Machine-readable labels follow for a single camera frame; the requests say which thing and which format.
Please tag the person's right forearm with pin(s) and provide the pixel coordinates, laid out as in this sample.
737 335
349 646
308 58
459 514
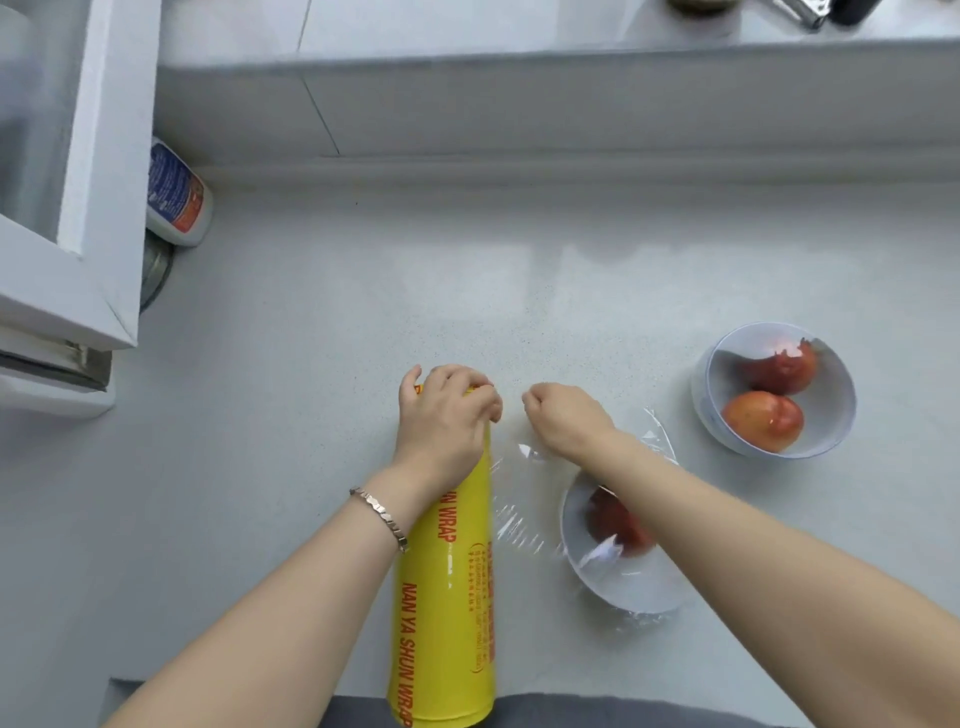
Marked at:
765 585

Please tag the red and yellow round fruit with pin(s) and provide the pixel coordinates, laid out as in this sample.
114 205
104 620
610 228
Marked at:
763 421

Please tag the silver metal tool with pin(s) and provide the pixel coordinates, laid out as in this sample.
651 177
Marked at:
802 11

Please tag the clear cling film sheet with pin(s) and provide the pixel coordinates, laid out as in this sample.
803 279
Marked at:
517 521

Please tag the round metal lid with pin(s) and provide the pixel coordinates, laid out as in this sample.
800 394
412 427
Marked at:
155 271

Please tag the person's left forearm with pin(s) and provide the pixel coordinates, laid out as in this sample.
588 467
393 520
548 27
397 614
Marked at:
285 615

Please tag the white film-covered bowl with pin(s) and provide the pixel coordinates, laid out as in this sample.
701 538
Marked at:
637 581

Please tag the person's left little finger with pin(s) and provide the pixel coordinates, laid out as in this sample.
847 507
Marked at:
410 386

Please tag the black container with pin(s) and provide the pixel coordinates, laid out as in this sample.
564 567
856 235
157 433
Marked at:
855 9

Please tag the dark red fruit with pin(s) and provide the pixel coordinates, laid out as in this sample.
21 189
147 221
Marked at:
615 521

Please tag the person's right hand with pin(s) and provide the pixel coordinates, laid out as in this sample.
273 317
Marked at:
574 427

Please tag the person's right fingers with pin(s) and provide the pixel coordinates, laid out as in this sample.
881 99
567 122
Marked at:
536 405

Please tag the yellow cling wrap roll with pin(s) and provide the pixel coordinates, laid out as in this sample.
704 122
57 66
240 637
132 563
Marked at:
442 622

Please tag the white bowl with two fruits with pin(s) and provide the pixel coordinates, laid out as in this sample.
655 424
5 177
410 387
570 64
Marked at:
829 420

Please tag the person's left hand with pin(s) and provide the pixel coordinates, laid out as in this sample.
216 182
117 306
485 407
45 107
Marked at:
442 427

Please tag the white bottle with blue label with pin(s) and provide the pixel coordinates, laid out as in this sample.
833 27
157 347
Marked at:
174 193

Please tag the dark round object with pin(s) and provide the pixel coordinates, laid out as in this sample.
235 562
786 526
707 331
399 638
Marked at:
701 4

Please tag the white cabinet door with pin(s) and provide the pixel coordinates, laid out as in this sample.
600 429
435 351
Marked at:
90 187

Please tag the red fruit with stem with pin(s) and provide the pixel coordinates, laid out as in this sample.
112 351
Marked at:
787 369

